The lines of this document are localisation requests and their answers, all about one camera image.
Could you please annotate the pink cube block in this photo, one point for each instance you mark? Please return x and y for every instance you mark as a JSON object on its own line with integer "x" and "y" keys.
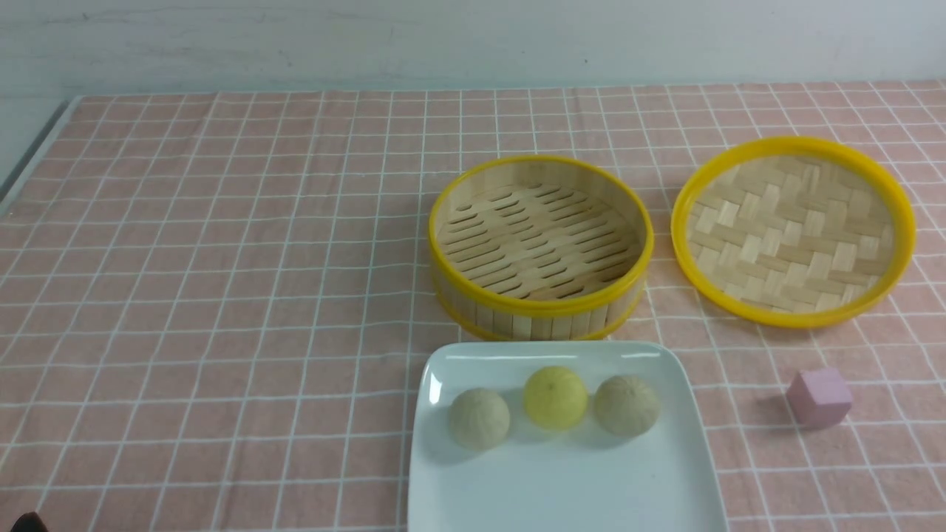
{"x": 819, "y": 398}

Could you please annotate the yellow rimmed bamboo steamer basket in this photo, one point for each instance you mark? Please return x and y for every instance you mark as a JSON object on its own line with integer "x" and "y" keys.
{"x": 539, "y": 248}

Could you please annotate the yellow rimmed bamboo steamer lid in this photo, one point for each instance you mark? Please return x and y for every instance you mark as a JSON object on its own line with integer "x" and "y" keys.
{"x": 793, "y": 231}

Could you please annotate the white square plate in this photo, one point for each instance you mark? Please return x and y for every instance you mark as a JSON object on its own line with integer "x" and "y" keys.
{"x": 580, "y": 480}

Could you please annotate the yellow steamed bun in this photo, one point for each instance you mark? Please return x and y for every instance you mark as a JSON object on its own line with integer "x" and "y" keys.
{"x": 555, "y": 398}

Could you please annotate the dark object at bottom edge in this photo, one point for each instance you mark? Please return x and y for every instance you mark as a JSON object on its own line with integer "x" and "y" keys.
{"x": 29, "y": 522}

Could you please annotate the pink checkered tablecloth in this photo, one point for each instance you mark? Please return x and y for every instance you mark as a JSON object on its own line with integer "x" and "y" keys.
{"x": 216, "y": 307}

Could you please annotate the beige steamed bun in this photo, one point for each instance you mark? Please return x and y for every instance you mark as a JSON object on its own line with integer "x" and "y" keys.
{"x": 626, "y": 406}
{"x": 479, "y": 419}

